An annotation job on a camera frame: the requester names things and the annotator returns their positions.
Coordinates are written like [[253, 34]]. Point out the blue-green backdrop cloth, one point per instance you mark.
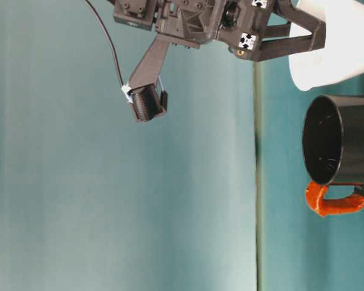
[[79, 182]]

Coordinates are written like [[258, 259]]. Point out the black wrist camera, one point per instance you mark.
[[145, 103]]

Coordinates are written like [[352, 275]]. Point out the white paper cup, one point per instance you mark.
[[336, 69]]

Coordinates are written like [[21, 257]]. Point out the blue-green table cloth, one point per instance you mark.
[[282, 212]]

